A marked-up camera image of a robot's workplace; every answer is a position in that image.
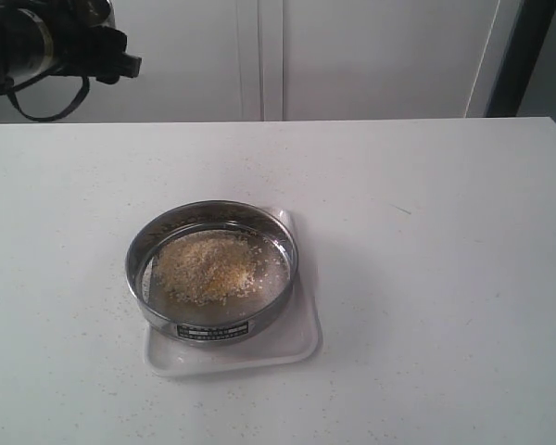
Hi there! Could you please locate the pile of tan sand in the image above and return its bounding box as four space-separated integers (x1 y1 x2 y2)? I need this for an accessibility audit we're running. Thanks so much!
152 230 289 306

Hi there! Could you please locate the round steel sieve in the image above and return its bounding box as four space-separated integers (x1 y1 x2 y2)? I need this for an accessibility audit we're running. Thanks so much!
125 200 298 346

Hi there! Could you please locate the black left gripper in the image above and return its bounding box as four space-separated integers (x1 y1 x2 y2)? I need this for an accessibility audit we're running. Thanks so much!
46 1 142 84

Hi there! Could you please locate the white plastic tray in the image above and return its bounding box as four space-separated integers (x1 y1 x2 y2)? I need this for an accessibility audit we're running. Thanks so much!
143 207 324 379

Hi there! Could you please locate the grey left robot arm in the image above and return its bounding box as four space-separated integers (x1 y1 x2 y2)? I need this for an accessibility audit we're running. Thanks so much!
0 1 142 95

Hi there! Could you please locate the white cabinet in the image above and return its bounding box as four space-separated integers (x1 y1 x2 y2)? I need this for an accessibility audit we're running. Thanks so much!
70 0 521 122

